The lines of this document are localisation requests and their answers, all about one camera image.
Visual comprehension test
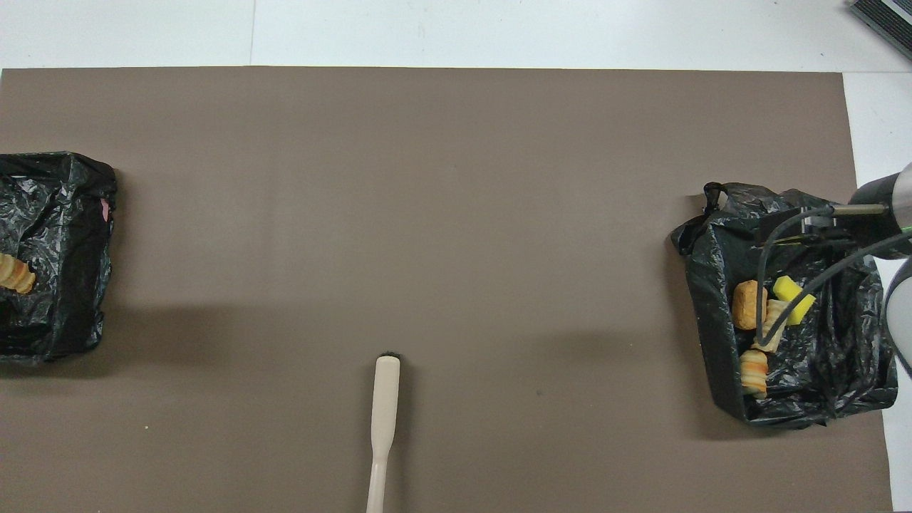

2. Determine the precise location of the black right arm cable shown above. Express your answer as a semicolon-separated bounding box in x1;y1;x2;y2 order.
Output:
755;204;912;351

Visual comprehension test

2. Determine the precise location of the black bag-lined bin with knot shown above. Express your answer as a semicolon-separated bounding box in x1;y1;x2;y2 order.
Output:
670;182;898;430

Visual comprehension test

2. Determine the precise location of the grey ribbed object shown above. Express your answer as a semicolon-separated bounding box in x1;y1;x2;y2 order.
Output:
848;0;912;61

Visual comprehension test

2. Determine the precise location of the small striped croissant piece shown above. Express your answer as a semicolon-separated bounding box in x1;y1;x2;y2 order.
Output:
0;254;36;295

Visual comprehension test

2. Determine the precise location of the black bag-lined bin pink mark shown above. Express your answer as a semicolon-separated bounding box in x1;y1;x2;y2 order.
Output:
0;151;118;364

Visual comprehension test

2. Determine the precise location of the orange striped croissant piece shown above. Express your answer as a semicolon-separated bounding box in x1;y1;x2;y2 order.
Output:
740;349;770;398

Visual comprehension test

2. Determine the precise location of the brown bread bun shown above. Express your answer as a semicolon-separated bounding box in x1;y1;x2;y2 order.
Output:
732;280;769;331

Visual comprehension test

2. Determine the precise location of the pale bread piece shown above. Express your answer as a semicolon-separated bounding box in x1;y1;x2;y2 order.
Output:
752;299;791;353

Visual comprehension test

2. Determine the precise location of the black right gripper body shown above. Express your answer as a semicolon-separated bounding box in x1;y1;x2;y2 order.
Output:
826;187;893;252

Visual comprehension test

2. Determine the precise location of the brown table mat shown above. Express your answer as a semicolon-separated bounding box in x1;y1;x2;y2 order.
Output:
0;66;895;513

